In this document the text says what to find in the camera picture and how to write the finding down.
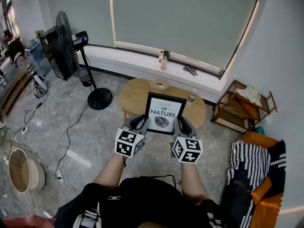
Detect grey roller blind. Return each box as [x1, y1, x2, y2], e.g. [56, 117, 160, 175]
[109, 0, 262, 71]

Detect person's left forearm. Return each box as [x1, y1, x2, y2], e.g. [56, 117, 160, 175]
[92, 152, 126, 190]

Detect glass tank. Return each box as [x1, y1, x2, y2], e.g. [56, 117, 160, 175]
[25, 38, 53, 77]

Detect person's black shirt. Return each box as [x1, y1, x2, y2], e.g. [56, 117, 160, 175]
[54, 176, 240, 228]

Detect black floor cable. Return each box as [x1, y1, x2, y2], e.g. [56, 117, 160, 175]
[55, 104, 90, 175]

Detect low wooden cabinet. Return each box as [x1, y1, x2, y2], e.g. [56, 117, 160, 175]
[0, 74, 33, 118]

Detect wooden oval coffee table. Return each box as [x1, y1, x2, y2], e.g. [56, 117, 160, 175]
[118, 78, 207, 130]

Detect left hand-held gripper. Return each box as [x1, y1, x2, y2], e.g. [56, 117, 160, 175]
[114, 114, 151, 158]

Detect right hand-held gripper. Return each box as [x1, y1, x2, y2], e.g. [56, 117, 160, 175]
[170, 116, 204, 164]

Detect wooden side rack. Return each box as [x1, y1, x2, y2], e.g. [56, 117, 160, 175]
[210, 79, 278, 134]

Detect black white striped blanket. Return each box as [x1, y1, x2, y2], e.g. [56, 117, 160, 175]
[224, 140, 287, 228]

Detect clear plastic bottle green label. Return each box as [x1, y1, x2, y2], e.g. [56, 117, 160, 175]
[187, 88, 198, 105]

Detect beige ribbed round vase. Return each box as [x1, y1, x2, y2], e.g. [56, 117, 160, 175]
[150, 78, 170, 94]

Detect black wire waste basket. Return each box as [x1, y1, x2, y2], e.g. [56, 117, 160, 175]
[78, 67, 92, 87]

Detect pink cloth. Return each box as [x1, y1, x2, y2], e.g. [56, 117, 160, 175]
[0, 214, 55, 228]

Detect person's right forearm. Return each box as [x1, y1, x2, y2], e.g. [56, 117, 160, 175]
[180, 162, 210, 206]

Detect black framed nature print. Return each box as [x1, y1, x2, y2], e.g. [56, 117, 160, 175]
[144, 92, 187, 135]

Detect white crumpled cloth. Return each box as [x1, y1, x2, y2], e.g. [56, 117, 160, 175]
[236, 86, 262, 106]

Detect round wicker basket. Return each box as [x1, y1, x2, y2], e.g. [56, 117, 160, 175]
[8, 148, 46, 194]

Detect black cabinet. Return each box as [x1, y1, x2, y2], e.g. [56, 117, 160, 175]
[45, 25, 80, 81]

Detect black standing fan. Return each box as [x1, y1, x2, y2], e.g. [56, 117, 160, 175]
[56, 11, 113, 111]

